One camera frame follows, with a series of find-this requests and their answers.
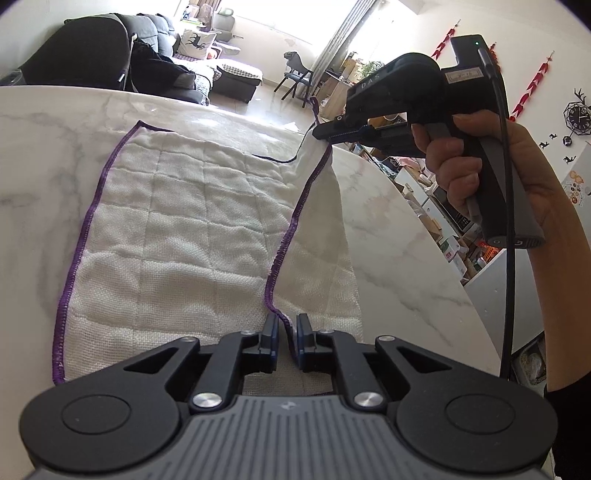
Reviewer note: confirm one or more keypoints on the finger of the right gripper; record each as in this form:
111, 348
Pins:
345, 128
393, 140

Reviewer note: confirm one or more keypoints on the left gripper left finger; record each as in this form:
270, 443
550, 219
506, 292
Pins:
125, 414

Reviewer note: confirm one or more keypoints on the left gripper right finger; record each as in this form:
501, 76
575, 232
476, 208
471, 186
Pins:
449, 414

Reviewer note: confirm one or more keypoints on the white towel purple trim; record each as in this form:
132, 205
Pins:
202, 226

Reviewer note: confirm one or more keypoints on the person's right forearm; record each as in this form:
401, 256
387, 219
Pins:
561, 269

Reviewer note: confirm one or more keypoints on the person's right hand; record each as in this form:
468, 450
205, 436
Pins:
457, 173

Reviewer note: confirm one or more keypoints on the green potted plant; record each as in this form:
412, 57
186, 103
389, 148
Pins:
367, 68

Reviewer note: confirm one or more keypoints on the black wooden chair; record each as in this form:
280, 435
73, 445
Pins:
298, 74

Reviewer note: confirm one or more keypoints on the dark ottoman with checked cover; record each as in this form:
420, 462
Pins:
236, 80

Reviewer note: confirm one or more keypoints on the deer print cushion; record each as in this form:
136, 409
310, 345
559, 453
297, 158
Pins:
196, 44

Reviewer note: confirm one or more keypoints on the dark grey sofa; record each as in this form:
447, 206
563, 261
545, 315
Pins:
151, 29

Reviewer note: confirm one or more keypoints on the black clothes pile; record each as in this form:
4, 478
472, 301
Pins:
98, 52

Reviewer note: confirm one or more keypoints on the red hanging wall decoration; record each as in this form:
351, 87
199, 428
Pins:
531, 88

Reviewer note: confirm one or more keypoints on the black wall clock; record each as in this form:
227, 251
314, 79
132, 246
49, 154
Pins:
577, 118

